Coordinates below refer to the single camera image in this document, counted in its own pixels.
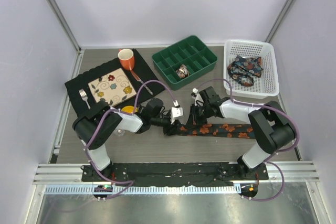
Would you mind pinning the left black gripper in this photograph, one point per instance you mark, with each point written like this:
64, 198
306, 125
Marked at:
172, 129

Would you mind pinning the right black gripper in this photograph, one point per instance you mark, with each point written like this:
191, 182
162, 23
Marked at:
194, 120

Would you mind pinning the black orange floral tie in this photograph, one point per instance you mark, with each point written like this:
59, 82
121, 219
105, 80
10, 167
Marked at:
224, 130

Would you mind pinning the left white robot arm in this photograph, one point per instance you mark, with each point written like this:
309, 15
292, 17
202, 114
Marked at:
97, 124

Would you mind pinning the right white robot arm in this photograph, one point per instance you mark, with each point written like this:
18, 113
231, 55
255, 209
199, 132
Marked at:
267, 123

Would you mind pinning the rolled tie in tray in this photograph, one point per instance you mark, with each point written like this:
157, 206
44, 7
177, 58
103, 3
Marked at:
182, 71

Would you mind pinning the yellow plastic mug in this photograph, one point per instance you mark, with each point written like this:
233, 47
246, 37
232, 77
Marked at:
129, 109

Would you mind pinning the clear plastic cup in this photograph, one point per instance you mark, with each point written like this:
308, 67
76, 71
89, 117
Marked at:
119, 132

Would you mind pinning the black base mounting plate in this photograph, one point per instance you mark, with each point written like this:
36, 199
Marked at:
209, 174

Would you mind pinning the black cloth placemat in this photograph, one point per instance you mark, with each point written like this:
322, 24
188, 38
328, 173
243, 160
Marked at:
99, 62

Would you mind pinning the green divided organizer tray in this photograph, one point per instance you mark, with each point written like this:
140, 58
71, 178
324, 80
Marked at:
190, 51

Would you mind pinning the blue floral tie in basket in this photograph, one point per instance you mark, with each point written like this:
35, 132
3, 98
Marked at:
243, 70

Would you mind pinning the square floral ceramic plate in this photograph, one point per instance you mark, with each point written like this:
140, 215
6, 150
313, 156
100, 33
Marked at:
113, 88

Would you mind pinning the white plastic basket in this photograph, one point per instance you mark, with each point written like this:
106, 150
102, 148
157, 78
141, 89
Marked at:
265, 86

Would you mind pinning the orange ceramic mug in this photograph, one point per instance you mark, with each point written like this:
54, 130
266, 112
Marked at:
126, 58

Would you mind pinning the silver fork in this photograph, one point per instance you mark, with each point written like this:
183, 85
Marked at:
84, 97

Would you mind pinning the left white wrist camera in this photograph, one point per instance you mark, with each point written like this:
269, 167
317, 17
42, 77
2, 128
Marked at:
176, 112

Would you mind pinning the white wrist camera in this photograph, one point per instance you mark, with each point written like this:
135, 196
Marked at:
198, 101
176, 112

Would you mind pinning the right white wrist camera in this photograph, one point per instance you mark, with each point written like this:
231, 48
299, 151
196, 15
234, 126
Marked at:
198, 101

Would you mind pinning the orange handled table knife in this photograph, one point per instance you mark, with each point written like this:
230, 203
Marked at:
139, 80

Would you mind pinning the aluminium frame rail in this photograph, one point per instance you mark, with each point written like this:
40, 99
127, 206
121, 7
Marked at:
294, 171

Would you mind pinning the white slotted cable duct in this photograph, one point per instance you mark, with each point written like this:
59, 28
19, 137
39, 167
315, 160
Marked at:
86, 189

